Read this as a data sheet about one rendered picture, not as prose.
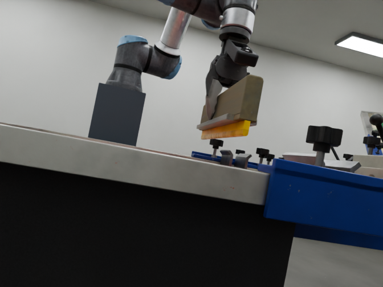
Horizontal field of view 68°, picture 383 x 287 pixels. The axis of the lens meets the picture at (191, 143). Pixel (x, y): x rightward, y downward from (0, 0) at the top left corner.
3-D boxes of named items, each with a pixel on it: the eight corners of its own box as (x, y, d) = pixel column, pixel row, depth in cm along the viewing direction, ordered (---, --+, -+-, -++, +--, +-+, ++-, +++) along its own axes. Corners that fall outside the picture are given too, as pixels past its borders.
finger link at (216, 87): (206, 123, 68) (219, 87, 68) (212, 121, 62) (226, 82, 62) (194, 118, 67) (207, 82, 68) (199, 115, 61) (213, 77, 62)
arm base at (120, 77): (106, 90, 122) (110, 69, 123) (141, 98, 125) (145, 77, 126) (102, 83, 107) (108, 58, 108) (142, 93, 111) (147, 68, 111)
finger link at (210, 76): (218, 102, 64) (231, 67, 64) (220, 101, 62) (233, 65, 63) (199, 94, 63) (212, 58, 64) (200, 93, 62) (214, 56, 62)
